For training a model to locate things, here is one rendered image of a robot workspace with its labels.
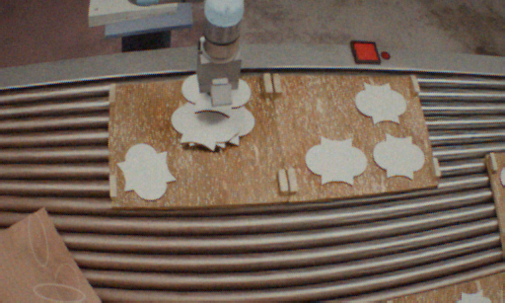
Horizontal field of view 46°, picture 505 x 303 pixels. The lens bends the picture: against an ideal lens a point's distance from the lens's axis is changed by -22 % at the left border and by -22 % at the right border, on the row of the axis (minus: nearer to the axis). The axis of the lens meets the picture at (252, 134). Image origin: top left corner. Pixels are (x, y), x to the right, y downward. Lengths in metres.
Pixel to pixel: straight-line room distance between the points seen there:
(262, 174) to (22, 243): 0.66
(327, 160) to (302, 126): 0.11
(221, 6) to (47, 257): 0.66
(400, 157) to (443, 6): 2.03
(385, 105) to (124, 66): 0.69
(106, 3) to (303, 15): 1.46
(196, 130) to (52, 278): 0.57
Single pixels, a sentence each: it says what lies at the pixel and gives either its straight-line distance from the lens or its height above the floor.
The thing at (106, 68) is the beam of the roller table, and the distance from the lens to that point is 1.89.
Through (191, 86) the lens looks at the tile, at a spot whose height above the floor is 1.06.
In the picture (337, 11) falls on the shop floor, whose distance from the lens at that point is 3.38.
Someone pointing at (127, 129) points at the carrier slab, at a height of 0.94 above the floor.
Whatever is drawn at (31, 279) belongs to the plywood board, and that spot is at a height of 1.04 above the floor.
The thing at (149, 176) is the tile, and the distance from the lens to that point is 1.66.
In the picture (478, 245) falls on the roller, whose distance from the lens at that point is 1.76.
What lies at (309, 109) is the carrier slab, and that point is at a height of 0.94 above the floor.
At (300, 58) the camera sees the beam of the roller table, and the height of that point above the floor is 0.92.
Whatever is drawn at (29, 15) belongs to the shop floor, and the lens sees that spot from 3.44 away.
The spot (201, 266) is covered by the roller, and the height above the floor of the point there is 0.91.
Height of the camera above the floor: 2.37
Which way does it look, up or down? 56 degrees down
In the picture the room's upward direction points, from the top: 9 degrees clockwise
